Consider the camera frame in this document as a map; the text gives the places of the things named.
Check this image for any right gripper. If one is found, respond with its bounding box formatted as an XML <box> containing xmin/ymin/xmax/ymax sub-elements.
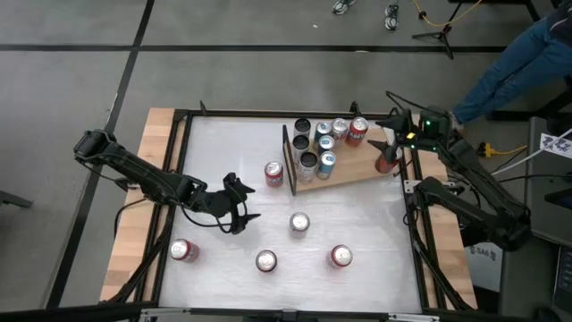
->
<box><xmin>366</xmin><ymin>106</ymin><xmax>452</xmax><ymax>163</ymax></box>

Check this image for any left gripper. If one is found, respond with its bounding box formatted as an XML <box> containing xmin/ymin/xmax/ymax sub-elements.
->
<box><xmin>203</xmin><ymin>172</ymin><xmax>262</xmax><ymax>235</ymax></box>

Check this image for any red soda can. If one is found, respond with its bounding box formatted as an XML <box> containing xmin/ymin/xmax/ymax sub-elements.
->
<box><xmin>374</xmin><ymin>147</ymin><xmax>403</xmax><ymax>175</ymax></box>
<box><xmin>168</xmin><ymin>238</ymin><xmax>201</xmax><ymax>264</ymax></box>

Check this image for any red Fanta can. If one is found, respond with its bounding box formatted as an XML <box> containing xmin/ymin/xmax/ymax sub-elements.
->
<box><xmin>344</xmin><ymin>115</ymin><xmax>370</xmax><ymax>148</ymax></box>
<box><xmin>329</xmin><ymin>243</ymin><xmax>354</xmax><ymax>269</ymax></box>
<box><xmin>263</xmin><ymin>160</ymin><xmax>285</xmax><ymax>189</ymax></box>

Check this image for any silver Diet Coke can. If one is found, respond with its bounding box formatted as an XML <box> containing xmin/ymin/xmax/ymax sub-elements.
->
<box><xmin>330</xmin><ymin>117</ymin><xmax>349</xmax><ymax>144</ymax></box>
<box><xmin>289</xmin><ymin>211</ymin><xmax>312</xmax><ymax>239</ymax></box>

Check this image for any red black Coca-Cola can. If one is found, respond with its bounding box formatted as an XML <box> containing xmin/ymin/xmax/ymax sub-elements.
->
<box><xmin>255</xmin><ymin>249</ymin><xmax>279</xmax><ymax>274</ymax></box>

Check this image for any blue silver Red Bull can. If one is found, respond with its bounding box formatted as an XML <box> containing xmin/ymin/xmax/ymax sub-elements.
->
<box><xmin>316</xmin><ymin>134</ymin><xmax>336</xmax><ymax>156</ymax></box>

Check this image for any light blue Red Bull can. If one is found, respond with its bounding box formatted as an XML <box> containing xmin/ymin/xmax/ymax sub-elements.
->
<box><xmin>315</xmin><ymin>150</ymin><xmax>338</xmax><ymax>181</ymax></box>

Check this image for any teal Red Bull can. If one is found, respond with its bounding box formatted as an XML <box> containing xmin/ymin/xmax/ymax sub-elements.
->
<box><xmin>312</xmin><ymin>121</ymin><xmax>332</xmax><ymax>144</ymax></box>

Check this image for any black tripod stand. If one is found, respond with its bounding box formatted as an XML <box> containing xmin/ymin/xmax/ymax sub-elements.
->
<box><xmin>410</xmin><ymin>0</ymin><xmax>464</xmax><ymax>60</ymax></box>

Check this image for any person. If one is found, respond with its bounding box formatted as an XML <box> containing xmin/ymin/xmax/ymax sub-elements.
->
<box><xmin>331</xmin><ymin>0</ymin><xmax>401</xmax><ymax>31</ymax></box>
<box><xmin>450</xmin><ymin>0</ymin><xmax>572</xmax><ymax>131</ymax></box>

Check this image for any silver aluminium bar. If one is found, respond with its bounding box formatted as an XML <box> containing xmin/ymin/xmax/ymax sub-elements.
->
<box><xmin>139</xmin><ymin>307</ymin><xmax>191</xmax><ymax>321</ymax></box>
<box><xmin>387</xmin><ymin>312</ymin><xmax>442</xmax><ymax>322</ymax></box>

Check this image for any white cardboard box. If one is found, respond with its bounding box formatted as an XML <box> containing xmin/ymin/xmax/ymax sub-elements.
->
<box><xmin>464</xmin><ymin>238</ymin><xmax>505</xmax><ymax>294</ymax></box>

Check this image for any white marker paper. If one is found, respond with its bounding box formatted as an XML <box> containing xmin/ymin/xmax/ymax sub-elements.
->
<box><xmin>539</xmin><ymin>132</ymin><xmax>572</xmax><ymax>160</ymax></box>

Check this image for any dark grey cabinet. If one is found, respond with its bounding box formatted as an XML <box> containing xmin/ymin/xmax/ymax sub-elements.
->
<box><xmin>498</xmin><ymin>226</ymin><xmax>562</xmax><ymax>319</ymax></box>

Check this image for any black stand foot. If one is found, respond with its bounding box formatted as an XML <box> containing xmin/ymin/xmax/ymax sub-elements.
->
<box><xmin>0</xmin><ymin>190</ymin><xmax>35</xmax><ymax>210</ymax></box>

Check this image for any wooden shelf with black frame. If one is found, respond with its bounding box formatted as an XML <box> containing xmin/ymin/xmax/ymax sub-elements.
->
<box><xmin>281</xmin><ymin>123</ymin><xmax>406</xmax><ymax>197</ymax></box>

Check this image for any yellow extension cord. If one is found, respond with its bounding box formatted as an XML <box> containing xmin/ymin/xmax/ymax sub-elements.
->
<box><xmin>478</xmin><ymin>141</ymin><xmax>529</xmax><ymax>159</ymax></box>

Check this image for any black metal table frame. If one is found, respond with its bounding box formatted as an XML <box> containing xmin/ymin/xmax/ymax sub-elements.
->
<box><xmin>100</xmin><ymin>100</ymin><xmax>477</xmax><ymax>314</ymax></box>

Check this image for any yellow cable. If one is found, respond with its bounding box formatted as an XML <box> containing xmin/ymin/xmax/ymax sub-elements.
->
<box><xmin>409</xmin><ymin>0</ymin><xmax>484</xmax><ymax>28</ymax></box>

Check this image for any white cable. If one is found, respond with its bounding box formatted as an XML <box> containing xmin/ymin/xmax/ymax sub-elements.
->
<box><xmin>489</xmin><ymin>127</ymin><xmax>572</xmax><ymax>178</ymax></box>

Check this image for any black camera rig crossbar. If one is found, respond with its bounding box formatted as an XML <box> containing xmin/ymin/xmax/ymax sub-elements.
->
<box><xmin>0</xmin><ymin>302</ymin><xmax>572</xmax><ymax>322</ymax></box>

